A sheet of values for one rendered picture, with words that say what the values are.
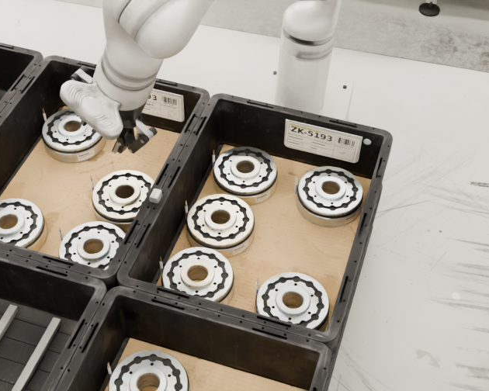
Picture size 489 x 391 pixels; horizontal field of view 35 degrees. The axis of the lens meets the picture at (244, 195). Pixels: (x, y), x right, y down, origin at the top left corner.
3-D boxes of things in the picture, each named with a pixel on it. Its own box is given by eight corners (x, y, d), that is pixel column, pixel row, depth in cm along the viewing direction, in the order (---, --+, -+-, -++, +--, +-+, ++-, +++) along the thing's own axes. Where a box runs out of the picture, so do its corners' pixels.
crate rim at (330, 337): (213, 101, 130) (213, 90, 128) (393, 142, 124) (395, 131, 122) (113, 292, 104) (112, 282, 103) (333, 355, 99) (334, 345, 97)
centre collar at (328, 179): (317, 175, 125) (318, 173, 125) (348, 181, 124) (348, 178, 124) (311, 198, 122) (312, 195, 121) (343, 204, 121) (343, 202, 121)
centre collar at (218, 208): (209, 203, 121) (209, 201, 120) (241, 211, 120) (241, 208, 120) (199, 227, 118) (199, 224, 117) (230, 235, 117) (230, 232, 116)
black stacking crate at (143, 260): (215, 143, 137) (214, 94, 128) (383, 184, 131) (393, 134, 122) (123, 330, 112) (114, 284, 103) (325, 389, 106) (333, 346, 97)
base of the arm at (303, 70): (282, 81, 151) (291, 7, 138) (328, 94, 149) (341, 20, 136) (267, 112, 145) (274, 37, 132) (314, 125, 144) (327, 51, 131)
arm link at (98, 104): (54, 95, 97) (60, 71, 92) (114, 44, 102) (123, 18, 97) (109, 144, 97) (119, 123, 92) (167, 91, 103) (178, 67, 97)
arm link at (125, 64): (78, 46, 95) (128, 100, 94) (99, -30, 81) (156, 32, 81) (121, 19, 98) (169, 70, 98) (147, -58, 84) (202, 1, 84)
